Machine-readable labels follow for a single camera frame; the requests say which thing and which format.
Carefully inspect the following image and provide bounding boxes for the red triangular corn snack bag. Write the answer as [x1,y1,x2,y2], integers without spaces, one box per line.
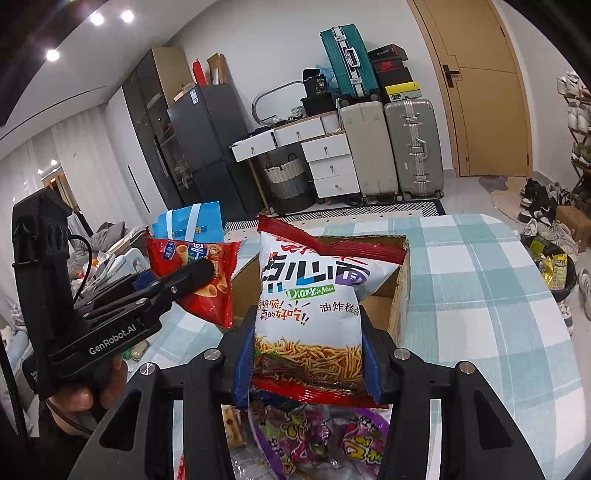
[147,236,240,329]

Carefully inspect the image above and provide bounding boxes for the white red noodle snack bag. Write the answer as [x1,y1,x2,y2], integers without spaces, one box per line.
[252,216,407,407]

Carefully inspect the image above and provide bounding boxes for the purple snack bag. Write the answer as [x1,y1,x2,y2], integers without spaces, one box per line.
[249,390,391,479]

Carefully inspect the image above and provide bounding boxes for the black bin with snacks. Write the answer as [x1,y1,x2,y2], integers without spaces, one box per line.
[520,235,577,293]

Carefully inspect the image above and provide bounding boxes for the person's left hand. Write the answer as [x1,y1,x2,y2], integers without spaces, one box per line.
[45,354,127,438]

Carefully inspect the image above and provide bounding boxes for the white electric kettle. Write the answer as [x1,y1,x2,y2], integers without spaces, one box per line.
[106,248,150,283]

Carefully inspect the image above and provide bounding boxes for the blue Doraemon tote bag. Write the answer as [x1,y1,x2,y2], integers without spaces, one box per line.
[152,201,223,243]

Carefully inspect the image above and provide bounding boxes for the woven laundry basket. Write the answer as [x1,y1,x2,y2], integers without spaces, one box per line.
[263,153,315,216]

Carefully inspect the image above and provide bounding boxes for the checkered teal tablecloth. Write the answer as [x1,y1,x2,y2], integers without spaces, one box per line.
[133,212,588,480]

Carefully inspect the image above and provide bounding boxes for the black refrigerator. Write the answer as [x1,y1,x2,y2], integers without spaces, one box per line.
[168,84,263,222]

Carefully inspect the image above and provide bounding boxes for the SF cardboard box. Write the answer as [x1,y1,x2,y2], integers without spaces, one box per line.
[228,229,411,345]

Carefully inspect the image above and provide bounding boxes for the white drawer cabinet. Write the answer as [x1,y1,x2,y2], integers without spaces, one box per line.
[230,111,361,199]

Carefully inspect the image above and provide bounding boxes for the dark glass cabinet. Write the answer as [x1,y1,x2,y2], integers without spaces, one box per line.
[122,47,198,209]

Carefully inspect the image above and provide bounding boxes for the beige hard suitcase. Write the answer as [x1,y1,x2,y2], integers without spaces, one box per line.
[341,101,399,197]

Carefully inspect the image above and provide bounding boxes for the teal hard suitcase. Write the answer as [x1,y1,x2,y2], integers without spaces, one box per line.
[320,24,380,101]

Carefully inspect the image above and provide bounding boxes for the silver hard suitcase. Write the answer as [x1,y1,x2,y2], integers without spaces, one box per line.
[385,98,444,199]

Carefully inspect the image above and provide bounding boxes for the stacked shoe boxes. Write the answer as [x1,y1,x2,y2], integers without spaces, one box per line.
[369,44,422,104]

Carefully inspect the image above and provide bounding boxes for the wooden door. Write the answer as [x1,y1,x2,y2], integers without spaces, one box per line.
[409,1,532,177]

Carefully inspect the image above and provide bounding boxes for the wooden shoe rack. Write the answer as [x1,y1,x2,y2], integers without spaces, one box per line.
[557,70,591,209]

